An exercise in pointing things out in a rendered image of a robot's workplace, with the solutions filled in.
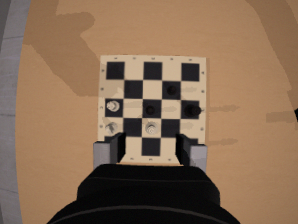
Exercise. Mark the white knight chess piece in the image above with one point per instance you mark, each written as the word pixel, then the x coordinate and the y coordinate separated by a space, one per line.
pixel 110 127

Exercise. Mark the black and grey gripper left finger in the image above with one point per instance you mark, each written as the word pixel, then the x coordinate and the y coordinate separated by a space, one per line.
pixel 110 151

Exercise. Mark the white rook chess piece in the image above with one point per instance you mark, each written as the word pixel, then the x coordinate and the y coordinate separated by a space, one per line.
pixel 111 105

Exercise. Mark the black and cream chessboard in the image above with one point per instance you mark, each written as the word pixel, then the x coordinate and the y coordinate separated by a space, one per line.
pixel 139 81

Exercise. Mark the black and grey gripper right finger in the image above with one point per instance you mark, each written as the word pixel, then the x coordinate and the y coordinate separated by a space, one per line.
pixel 189 153

